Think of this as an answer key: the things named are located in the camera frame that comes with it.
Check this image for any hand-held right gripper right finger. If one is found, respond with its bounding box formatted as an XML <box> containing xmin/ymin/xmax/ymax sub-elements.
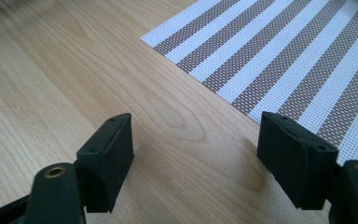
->
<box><xmin>256</xmin><ymin>111</ymin><xmax>339</xmax><ymax>211</ymax></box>

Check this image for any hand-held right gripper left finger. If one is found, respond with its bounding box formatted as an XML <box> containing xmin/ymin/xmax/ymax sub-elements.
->
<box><xmin>76</xmin><ymin>112</ymin><xmax>135</xmax><ymax>215</ymax></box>

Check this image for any striped woven placemat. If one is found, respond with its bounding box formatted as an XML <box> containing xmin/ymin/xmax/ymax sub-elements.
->
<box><xmin>140</xmin><ymin>0</ymin><xmax>358</xmax><ymax>167</ymax></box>

